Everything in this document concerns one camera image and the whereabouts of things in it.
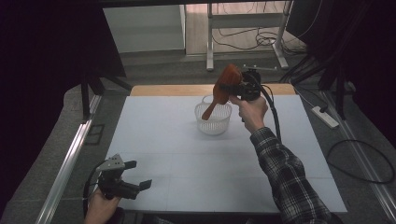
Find person's right hand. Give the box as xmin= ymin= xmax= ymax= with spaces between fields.
xmin=228 ymin=94 xmax=270 ymax=135

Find dark square floor plate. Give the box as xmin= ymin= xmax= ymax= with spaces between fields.
xmin=83 ymin=123 xmax=106 ymax=147

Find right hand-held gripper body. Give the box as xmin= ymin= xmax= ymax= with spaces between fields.
xmin=231 ymin=64 xmax=278 ymax=103

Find white plastic basket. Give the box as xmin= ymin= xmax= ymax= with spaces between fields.
xmin=194 ymin=94 xmax=233 ymax=136

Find black floor cable loop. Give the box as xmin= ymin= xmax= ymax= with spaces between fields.
xmin=325 ymin=138 xmax=396 ymax=185

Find tangled black cables under desk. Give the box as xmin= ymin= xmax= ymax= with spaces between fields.
xmin=217 ymin=27 xmax=307 ymax=52

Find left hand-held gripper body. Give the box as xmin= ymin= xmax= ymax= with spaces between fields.
xmin=95 ymin=153 xmax=142 ymax=201

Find hand-held gripper black cable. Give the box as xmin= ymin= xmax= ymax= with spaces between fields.
xmin=257 ymin=77 xmax=283 ymax=145
xmin=81 ymin=161 xmax=106 ymax=218

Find white metal desk frame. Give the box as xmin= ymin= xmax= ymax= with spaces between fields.
xmin=205 ymin=0 xmax=291 ymax=73

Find wooden hairbrush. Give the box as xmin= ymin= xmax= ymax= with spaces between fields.
xmin=201 ymin=63 xmax=244 ymax=121

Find black metal stand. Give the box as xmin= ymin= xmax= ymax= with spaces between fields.
xmin=79 ymin=73 xmax=134 ymax=123
xmin=288 ymin=54 xmax=348 ymax=121

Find left hand-held gripper black cable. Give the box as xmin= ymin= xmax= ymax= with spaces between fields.
xmin=81 ymin=161 xmax=106 ymax=218

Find aluminium floor rail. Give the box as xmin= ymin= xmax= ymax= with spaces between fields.
xmin=35 ymin=119 xmax=94 ymax=224
xmin=339 ymin=119 xmax=396 ymax=222

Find black curtain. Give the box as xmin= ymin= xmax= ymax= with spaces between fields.
xmin=0 ymin=0 xmax=127 ymax=216
xmin=286 ymin=0 xmax=396 ymax=147

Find white power strip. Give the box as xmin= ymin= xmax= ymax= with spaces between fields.
xmin=310 ymin=105 xmax=340 ymax=130

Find person's left hand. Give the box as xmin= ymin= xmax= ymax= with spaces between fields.
xmin=83 ymin=188 xmax=121 ymax=224

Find white cabinet panel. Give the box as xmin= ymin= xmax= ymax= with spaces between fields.
xmin=102 ymin=4 xmax=187 ymax=54

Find right hand-held gripper black cable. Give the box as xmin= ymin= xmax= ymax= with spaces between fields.
xmin=257 ymin=77 xmax=283 ymax=145

